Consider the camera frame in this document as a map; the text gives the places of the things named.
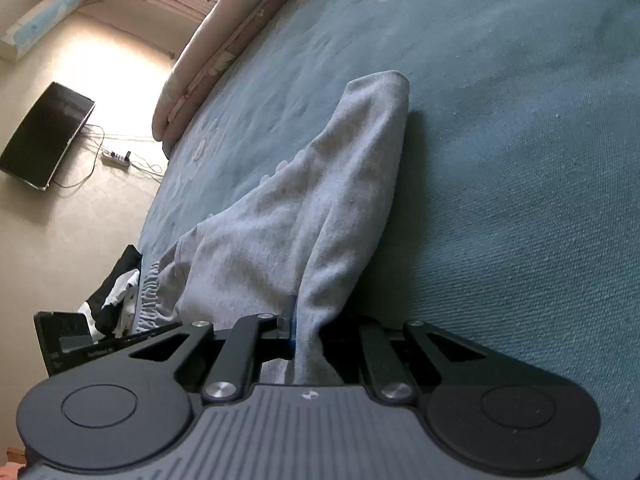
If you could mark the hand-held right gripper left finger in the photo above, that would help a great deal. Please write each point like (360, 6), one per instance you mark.
(285, 330)

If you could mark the white power strip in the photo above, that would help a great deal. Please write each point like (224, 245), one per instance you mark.
(116, 158)

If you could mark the grey sweatpants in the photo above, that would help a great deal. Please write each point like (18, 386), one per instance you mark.
(310, 210)

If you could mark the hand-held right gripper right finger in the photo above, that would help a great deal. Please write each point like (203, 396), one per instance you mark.
(345, 340)

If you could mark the black flat screen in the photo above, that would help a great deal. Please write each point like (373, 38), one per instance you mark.
(47, 135)

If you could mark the teal floral bed sheet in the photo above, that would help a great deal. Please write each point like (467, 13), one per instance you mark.
(500, 185)

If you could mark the black and white cloth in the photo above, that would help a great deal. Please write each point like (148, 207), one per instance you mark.
(117, 295)

